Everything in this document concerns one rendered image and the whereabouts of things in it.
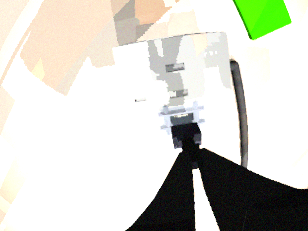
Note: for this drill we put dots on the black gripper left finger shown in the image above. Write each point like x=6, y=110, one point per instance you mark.
x=173, y=207

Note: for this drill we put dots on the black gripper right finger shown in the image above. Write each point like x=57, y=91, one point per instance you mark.
x=242, y=200

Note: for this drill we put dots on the bright green flat rectangular block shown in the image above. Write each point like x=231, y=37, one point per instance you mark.
x=262, y=16

